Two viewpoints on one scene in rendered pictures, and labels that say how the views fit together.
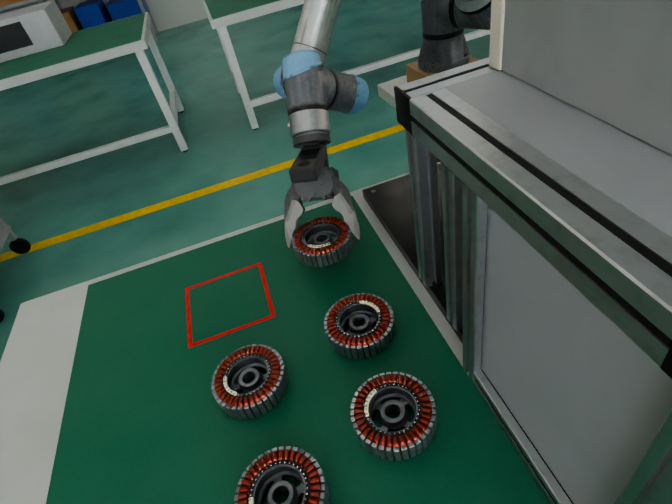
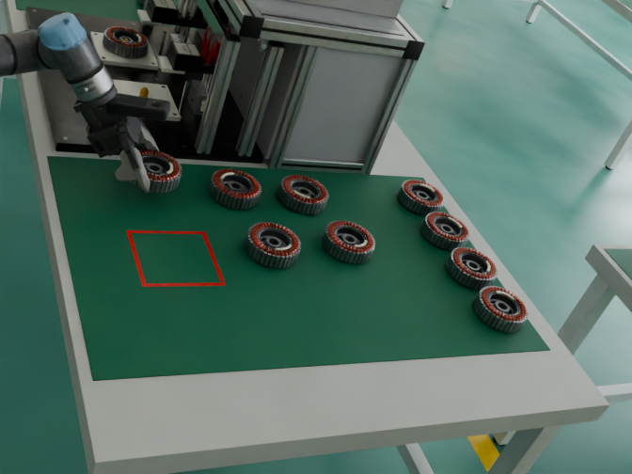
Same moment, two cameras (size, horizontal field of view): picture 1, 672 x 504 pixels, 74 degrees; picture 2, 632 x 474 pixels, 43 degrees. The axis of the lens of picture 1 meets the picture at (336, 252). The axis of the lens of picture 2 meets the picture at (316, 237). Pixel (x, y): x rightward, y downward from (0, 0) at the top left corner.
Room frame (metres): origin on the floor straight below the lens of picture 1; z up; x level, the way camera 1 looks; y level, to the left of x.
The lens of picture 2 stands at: (0.93, 1.41, 1.73)
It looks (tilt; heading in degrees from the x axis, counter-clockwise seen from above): 34 degrees down; 244
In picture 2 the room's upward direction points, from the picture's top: 22 degrees clockwise
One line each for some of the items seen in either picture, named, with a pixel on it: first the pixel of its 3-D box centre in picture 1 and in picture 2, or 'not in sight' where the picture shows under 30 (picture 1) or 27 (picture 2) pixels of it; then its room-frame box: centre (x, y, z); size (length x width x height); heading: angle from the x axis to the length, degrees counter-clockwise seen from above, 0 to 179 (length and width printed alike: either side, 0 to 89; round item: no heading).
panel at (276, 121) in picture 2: not in sight; (243, 34); (0.41, -0.47, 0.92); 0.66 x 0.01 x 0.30; 98
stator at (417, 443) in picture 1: (393, 413); (303, 194); (0.30, -0.02, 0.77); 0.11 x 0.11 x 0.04
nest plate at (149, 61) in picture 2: not in sight; (123, 50); (0.68, -0.56, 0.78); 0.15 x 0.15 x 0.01; 8
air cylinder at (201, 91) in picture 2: not in sight; (202, 97); (0.50, -0.34, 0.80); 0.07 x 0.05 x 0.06; 98
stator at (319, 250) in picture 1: (322, 240); (153, 170); (0.65, 0.02, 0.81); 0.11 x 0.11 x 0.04
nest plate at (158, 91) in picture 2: not in sight; (142, 100); (0.65, -0.32, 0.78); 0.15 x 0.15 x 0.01; 8
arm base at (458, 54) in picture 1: (443, 45); not in sight; (1.33, -0.45, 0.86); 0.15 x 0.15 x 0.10
